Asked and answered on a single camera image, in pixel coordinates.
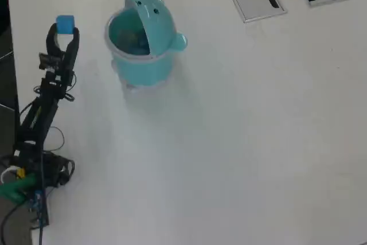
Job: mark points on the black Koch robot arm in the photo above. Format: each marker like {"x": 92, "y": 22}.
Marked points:
{"x": 34, "y": 118}

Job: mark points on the dull olive block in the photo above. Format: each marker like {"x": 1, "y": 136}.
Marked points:
{"x": 127, "y": 37}

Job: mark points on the blue lego block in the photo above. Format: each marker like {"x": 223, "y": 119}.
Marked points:
{"x": 65, "y": 24}

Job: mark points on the teal animal-shaped bin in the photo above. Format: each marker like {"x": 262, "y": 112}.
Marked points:
{"x": 143, "y": 67}

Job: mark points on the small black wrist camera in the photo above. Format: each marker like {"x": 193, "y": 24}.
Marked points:
{"x": 50, "y": 60}

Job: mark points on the green table clamp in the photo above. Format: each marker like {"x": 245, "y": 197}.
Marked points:
{"x": 14, "y": 189}

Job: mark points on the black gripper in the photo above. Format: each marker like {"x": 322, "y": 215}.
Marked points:
{"x": 56, "y": 84}

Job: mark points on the dark blue block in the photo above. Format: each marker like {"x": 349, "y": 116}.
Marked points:
{"x": 142, "y": 42}

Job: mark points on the yellow connector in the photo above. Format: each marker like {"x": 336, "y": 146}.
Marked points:
{"x": 20, "y": 172}

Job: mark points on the blue circuit board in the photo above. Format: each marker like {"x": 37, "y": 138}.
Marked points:
{"x": 35, "y": 207}

